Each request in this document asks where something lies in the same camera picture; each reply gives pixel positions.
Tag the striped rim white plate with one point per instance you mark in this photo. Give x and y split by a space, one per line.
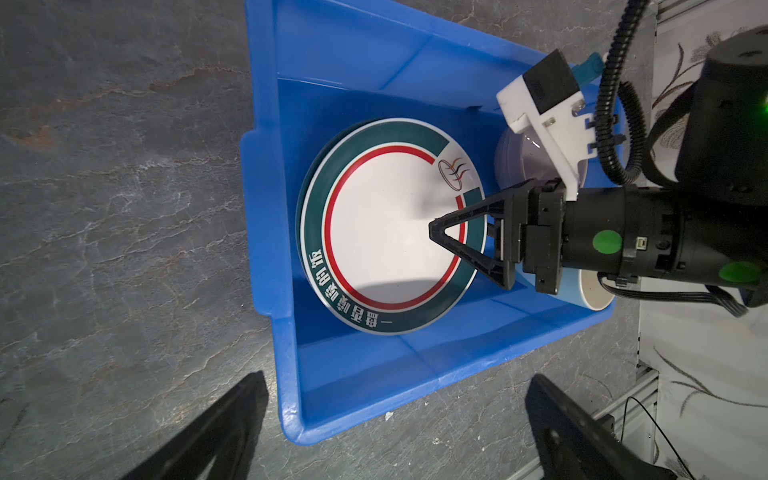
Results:
362 224

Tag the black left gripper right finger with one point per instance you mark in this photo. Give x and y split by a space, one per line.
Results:
572 445

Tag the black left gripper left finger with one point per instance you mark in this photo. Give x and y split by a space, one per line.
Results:
220 443

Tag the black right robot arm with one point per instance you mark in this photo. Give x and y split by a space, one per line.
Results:
709 147

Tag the aluminium mounting rail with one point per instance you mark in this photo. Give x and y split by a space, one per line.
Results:
631 420

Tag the purple bowl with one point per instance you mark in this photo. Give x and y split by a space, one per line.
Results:
521 157

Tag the blue plastic bin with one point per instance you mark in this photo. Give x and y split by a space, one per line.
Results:
371 120

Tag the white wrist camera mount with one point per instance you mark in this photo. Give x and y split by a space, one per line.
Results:
548 99

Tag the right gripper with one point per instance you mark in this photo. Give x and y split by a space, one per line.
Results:
621 234

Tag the cream mug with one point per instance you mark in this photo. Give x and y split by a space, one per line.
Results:
582 288

